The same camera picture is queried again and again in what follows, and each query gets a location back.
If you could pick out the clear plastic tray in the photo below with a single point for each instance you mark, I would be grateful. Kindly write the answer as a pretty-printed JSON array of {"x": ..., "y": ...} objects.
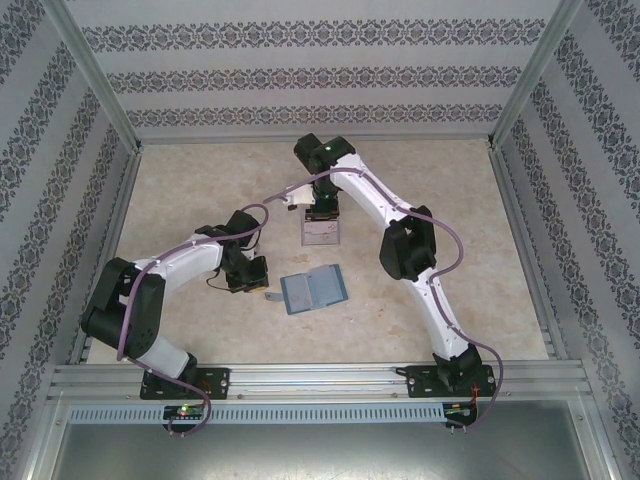
[{"x": 301, "y": 242}]

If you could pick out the teal card holder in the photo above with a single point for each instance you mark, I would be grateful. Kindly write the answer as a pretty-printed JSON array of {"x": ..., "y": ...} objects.
[{"x": 327, "y": 287}]

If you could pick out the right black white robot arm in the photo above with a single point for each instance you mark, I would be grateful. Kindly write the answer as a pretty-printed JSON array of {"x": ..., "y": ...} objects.
[{"x": 362, "y": 192}]

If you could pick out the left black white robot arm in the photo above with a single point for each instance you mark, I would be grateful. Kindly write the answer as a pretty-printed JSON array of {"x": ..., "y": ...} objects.
[{"x": 190, "y": 260}]

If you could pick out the left controller circuit board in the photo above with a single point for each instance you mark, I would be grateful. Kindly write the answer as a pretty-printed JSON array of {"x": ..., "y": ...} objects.
[{"x": 185, "y": 412}]

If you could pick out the controller circuit board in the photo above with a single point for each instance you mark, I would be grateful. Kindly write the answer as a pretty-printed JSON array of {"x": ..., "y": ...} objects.
[
  {"x": 460, "y": 410},
  {"x": 185, "y": 412}
]

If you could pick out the grey metal sheet panel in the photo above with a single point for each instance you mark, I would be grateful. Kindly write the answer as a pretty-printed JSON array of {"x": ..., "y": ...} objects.
[{"x": 320, "y": 455}]

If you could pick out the right controller circuit board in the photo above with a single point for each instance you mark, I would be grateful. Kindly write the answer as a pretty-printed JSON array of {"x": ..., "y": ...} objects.
[{"x": 460, "y": 410}]

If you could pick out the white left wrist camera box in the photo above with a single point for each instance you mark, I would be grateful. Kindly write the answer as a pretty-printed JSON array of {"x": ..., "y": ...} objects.
[{"x": 254, "y": 247}]

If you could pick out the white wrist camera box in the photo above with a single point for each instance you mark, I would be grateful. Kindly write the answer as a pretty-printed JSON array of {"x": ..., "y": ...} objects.
[
  {"x": 254, "y": 247},
  {"x": 300, "y": 196}
]

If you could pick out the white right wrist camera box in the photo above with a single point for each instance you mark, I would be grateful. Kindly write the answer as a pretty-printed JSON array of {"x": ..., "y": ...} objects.
[{"x": 300, "y": 196}]

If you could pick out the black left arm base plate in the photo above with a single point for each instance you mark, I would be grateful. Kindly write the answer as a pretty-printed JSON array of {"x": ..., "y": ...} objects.
[{"x": 220, "y": 382}]

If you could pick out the aluminium mounting rail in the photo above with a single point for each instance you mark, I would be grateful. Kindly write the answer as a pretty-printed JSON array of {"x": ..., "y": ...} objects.
[{"x": 320, "y": 382}]

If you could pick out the aluminium table side rail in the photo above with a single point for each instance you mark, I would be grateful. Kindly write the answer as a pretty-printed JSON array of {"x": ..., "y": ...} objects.
[
  {"x": 515, "y": 210},
  {"x": 117, "y": 220}
]

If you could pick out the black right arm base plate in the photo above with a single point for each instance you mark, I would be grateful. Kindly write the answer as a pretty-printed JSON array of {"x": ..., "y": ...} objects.
[{"x": 422, "y": 382}]

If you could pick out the aluminium frame post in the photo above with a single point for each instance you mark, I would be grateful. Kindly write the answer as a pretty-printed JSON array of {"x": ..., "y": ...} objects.
[
  {"x": 100, "y": 85},
  {"x": 535, "y": 75}
]

